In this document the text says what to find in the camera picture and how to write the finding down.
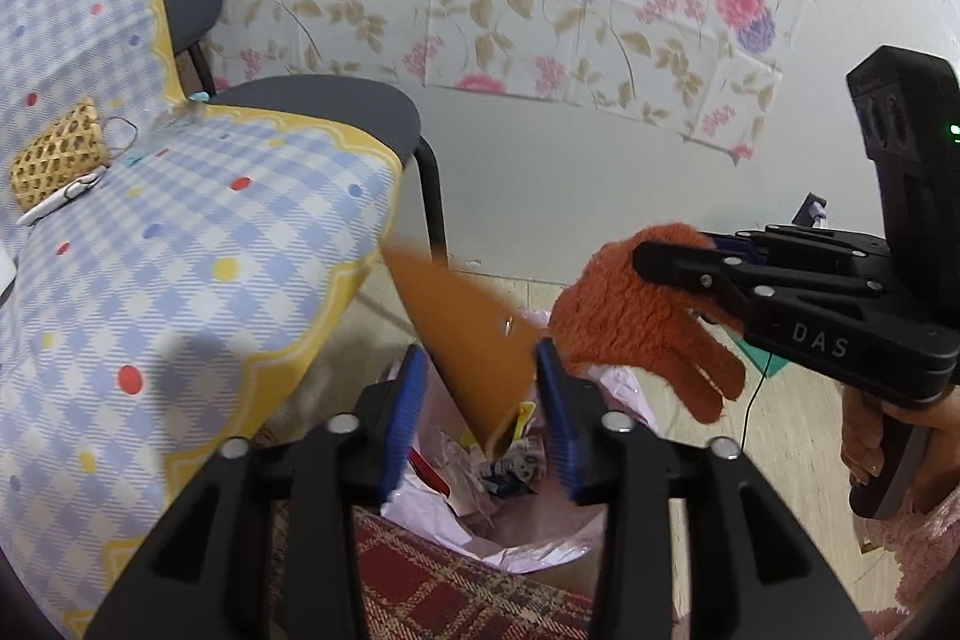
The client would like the person right hand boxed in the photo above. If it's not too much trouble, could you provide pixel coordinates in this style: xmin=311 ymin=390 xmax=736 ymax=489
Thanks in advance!
xmin=841 ymin=386 xmax=958 ymax=521

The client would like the red plaid cloth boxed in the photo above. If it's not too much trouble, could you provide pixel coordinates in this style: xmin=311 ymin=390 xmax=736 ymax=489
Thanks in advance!
xmin=268 ymin=503 xmax=602 ymax=640

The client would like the orange paper envelope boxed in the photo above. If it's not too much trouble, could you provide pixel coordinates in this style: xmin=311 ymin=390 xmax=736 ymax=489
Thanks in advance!
xmin=381 ymin=244 xmax=540 ymax=459

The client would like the grey office chair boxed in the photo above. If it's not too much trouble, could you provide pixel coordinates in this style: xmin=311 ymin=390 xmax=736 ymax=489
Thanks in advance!
xmin=163 ymin=0 xmax=449 ymax=263

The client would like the blue checkered blanket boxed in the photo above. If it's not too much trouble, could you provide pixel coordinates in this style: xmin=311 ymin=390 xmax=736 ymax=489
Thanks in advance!
xmin=2 ymin=0 xmax=405 ymax=638

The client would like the woven bamboo basket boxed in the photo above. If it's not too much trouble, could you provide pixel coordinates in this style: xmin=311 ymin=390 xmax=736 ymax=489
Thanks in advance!
xmin=8 ymin=97 xmax=110 ymax=213

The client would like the orange fuzzy glove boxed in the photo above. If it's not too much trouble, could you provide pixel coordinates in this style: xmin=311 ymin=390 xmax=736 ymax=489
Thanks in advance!
xmin=548 ymin=223 xmax=745 ymax=424

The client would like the trash bin with pink bag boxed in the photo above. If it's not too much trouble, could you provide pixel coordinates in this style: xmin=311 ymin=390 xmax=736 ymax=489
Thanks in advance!
xmin=377 ymin=308 xmax=666 ymax=573

